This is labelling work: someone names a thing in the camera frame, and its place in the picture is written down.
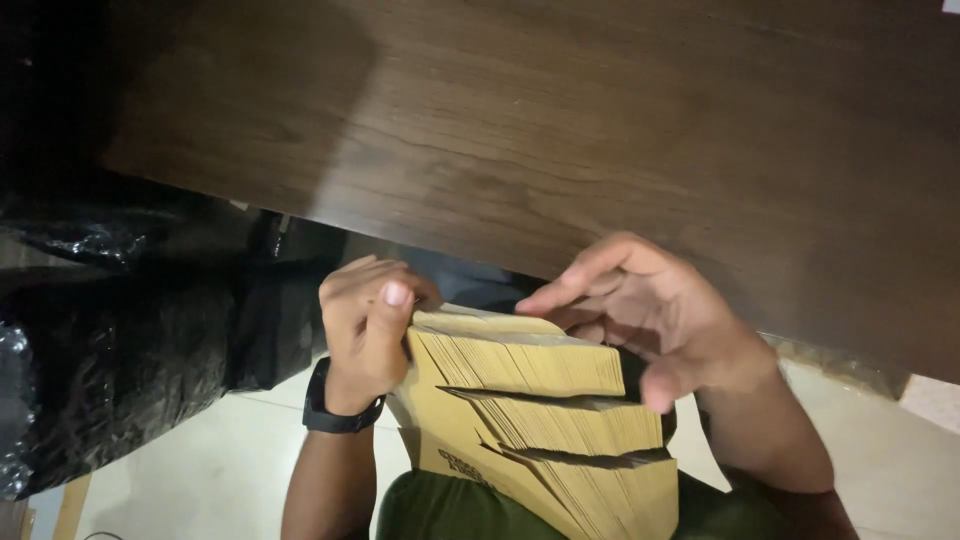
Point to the black plastic bag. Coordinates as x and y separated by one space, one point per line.
135 337

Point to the stack of yellow paper envelopes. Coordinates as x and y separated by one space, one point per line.
540 420

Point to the person's right hand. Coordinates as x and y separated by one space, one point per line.
675 315

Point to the person's green garment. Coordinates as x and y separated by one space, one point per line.
450 510

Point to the white paper corner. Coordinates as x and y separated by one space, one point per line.
951 5

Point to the grey blue cloth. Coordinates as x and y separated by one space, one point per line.
465 281

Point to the black wristwatch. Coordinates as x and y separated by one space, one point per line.
337 420

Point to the brown cardboard piece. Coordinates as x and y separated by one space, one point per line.
71 510

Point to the person's left hand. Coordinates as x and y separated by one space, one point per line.
356 330

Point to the clear plastic wrap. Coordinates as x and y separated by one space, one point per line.
840 364

